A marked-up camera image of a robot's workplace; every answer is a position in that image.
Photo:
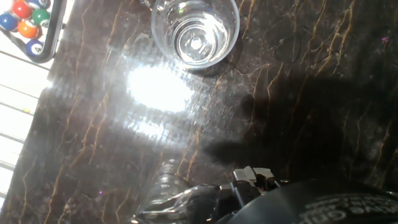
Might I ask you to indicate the dark marble pattern mat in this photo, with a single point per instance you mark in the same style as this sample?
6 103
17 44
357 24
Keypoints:
311 109

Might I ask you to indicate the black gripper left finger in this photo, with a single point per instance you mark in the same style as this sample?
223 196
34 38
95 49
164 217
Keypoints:
242 193

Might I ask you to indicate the small clear glass jar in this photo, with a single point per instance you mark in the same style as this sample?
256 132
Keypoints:
172 183

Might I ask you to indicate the clear plastic cup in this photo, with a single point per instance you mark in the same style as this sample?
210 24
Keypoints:
196 40

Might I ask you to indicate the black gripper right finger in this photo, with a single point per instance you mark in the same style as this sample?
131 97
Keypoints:
326 205

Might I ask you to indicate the black triangle with billiard balls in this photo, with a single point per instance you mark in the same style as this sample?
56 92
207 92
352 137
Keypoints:
53 31

